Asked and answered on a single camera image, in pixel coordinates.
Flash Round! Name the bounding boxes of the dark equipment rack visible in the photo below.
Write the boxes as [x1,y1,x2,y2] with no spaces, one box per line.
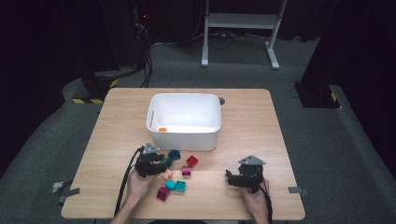
[129,0,153,68]

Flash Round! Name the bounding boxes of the black stand base striped tape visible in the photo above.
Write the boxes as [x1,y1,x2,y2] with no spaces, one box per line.
[71,73,120,105]
[293,81,342,109]

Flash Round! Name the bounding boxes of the black floor cable bundle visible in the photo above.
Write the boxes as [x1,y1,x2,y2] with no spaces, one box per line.
[138,52,154,89]

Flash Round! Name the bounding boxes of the white desk frame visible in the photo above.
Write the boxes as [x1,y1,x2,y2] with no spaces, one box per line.
[201,0,288,71]

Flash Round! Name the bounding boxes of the teal toy block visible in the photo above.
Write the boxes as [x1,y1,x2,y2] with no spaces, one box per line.
[174,180,188,193]

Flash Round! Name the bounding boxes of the person's right hand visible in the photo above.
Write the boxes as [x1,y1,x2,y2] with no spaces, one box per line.
[242,177,271,217]

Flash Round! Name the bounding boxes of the left hand-held gripper black cable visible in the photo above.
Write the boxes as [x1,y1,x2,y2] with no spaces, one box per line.
[113,146,146,217]

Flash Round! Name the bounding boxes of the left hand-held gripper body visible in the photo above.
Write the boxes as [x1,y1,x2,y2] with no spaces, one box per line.
[134,141,166,179]

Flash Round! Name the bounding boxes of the hand-held gripper black cable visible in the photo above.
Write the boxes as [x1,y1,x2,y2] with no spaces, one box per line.
[113,146,146,217]
[260,176,275,224]

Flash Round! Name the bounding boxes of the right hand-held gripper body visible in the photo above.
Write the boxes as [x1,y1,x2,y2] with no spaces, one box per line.
[237,154,267,193]

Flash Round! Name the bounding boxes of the person's left hand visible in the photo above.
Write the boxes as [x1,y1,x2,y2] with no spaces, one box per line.
[126,167,160,202]

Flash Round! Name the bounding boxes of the white plastic bin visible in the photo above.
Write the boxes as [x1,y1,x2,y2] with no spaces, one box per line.
[146,92,222,152]

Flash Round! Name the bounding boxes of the black cables under desk frame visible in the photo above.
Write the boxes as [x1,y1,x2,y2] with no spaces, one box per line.
[152,29,272,50]

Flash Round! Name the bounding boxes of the grey tape strip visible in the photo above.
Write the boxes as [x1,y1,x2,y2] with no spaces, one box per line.
[58,187,81,204]
[288,186,309,197]

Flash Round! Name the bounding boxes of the dark crimson toy block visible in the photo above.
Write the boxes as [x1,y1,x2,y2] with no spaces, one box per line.
[156,186,171,203]

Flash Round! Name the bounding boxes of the right hand-held gripper black cable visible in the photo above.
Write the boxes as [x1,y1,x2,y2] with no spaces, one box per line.
[260,176,275,224]

